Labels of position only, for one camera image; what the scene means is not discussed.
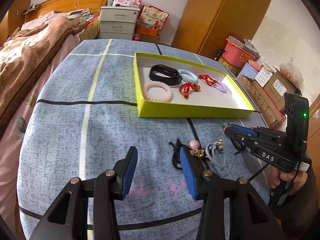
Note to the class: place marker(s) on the brown cardboard box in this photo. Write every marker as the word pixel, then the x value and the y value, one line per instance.
pixel 276 87

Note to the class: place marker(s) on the blue checked bed cover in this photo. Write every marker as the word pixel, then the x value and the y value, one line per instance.
pixel 85 119

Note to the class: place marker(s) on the black tie with pink ball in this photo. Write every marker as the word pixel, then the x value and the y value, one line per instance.
pixel 193 147

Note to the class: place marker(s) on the light blue round container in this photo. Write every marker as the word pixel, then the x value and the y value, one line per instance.
pixel 250 69

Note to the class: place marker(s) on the grey drawer nightstand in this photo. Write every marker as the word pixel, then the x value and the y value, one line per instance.
pixel 117 22

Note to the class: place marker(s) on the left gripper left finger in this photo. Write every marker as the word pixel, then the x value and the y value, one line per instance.
pixel 125 170

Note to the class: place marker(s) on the right hand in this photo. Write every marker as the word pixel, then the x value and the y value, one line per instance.
pixel 298 181

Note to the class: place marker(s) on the wooden headboard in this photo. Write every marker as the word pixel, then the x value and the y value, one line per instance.
pixel 64 6

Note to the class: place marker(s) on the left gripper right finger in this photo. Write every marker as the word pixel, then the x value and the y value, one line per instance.
pixel 197 175

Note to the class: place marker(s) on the plastic bag of food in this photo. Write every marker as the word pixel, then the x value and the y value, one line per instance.
pixel 292 74

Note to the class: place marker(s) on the pink plastic basket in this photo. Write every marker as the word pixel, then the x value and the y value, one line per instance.
pixel 235 55

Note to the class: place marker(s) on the black tie with flower bead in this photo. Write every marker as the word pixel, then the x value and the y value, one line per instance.
pixel 239 146

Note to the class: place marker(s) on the yellow patterned tin box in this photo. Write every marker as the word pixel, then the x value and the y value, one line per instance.
pixel 233 69

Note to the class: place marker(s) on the wooden wardrobe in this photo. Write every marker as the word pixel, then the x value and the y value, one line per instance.
pixel 206 24

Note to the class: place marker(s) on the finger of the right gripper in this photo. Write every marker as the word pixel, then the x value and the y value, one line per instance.
pixel 227 132
pixel 242 131

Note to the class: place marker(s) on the open long cardboard box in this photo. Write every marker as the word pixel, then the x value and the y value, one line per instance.
pixel 273 117

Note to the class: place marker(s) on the brown blanket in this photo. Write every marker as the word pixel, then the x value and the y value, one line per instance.
pixel 24 58

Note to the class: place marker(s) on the cardboard box under bag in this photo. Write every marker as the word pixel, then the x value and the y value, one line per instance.
pixel 150 39

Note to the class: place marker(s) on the red patterned gift bag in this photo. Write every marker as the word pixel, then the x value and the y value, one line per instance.
pixel 153 17

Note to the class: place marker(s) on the black fitness band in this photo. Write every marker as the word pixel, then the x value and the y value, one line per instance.
pixel 165 74

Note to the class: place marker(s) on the pink box on nightstand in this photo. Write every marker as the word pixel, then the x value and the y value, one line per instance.
pixel 127 3

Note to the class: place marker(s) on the orange box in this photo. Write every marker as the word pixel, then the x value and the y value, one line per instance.
pixel 147 31

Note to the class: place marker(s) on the green shallow tray box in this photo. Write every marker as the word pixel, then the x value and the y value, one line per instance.
pixel 204 92

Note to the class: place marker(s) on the cola bottle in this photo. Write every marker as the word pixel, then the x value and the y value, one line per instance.
pixel 136 37

